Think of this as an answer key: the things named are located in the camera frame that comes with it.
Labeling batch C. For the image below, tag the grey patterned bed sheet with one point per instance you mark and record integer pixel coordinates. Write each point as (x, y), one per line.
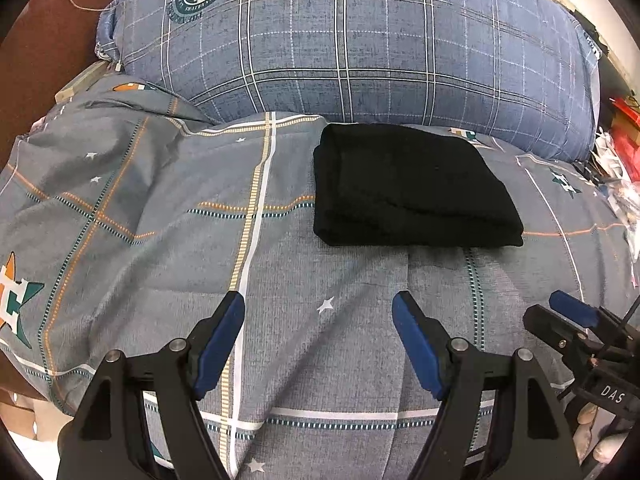
(126, 217)

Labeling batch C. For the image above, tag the brown headboard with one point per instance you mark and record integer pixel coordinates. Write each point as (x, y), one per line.
(50, 43)

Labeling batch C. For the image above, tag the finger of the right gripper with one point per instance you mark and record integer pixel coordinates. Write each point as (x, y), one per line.
(582, 314)
(558, 334)

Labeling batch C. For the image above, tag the black pants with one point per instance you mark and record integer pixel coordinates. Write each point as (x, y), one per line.
(385, 185)

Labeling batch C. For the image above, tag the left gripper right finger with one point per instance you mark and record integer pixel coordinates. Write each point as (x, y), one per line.
(498, 416)

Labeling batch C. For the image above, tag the blue plaid pillow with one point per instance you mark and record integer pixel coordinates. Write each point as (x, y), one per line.
(523, 71)

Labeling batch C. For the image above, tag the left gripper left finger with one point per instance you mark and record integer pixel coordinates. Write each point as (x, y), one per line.
(109, 436)

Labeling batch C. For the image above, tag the colourful clutter pile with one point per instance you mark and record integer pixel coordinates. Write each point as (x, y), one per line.
(615, 160)

